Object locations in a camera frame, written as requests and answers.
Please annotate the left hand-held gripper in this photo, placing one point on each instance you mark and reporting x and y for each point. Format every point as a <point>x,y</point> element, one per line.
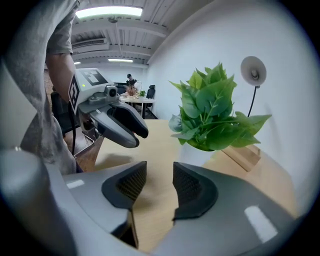
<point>92,77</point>

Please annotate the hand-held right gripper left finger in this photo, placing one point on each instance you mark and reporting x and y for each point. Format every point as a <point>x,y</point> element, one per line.
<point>100,195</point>

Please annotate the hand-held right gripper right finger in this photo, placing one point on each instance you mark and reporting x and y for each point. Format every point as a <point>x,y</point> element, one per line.
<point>225,212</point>

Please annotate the person's left forearm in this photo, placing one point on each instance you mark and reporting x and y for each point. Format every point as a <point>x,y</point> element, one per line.
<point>60,75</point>

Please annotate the dried brown plant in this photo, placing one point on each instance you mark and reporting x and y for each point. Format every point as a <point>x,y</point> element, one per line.
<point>131,91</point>

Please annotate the small green potted plant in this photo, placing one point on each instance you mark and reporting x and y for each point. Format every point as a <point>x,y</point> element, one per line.
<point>142,94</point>

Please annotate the round white table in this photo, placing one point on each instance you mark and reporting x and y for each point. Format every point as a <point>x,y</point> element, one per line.
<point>140,101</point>

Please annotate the black office chair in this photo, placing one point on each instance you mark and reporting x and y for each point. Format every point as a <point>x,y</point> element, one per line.
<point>150,92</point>

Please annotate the wooden box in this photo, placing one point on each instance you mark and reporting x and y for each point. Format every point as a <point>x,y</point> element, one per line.
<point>243,157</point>

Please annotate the ceiling light panel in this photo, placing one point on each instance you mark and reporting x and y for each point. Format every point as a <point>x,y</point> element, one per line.
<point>108,12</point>
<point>120,60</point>

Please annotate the ceiling air conditioner unit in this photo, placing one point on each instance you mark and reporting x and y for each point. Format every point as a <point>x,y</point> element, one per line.
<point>88,45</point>

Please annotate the grey desk lamp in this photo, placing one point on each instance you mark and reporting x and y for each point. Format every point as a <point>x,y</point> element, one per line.
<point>253,68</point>

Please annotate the left hand-held gripper camera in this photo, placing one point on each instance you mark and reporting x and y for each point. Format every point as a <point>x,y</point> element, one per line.
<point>111,91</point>

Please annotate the black chair chrome frame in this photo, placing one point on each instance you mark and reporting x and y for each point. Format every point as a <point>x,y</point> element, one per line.
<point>60,115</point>

